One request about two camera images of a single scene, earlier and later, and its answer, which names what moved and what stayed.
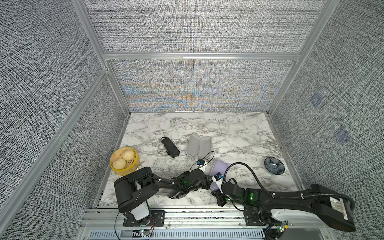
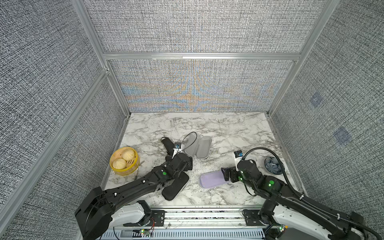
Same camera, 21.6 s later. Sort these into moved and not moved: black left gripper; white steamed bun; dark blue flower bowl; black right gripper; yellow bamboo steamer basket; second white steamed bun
Moved: black left gripper; black right gripper
Not moved: second white steamed bun; yellow bamboo steamer basket; dark blue flower bowl; white steamed bun
